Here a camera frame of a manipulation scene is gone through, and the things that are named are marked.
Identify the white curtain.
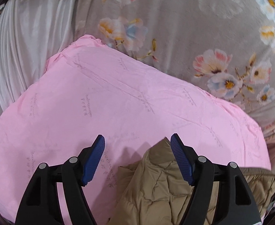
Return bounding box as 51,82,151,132
0,0,82,113

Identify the olive quilted jacket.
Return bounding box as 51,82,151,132
109,139,275,225

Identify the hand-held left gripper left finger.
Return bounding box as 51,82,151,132
15,134,105,225

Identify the pink blanket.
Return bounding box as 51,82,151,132
0,35,271,225

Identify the grey floral bed sheet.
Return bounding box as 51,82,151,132
74,0,275,143

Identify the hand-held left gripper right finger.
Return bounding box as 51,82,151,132
170,133,261,225

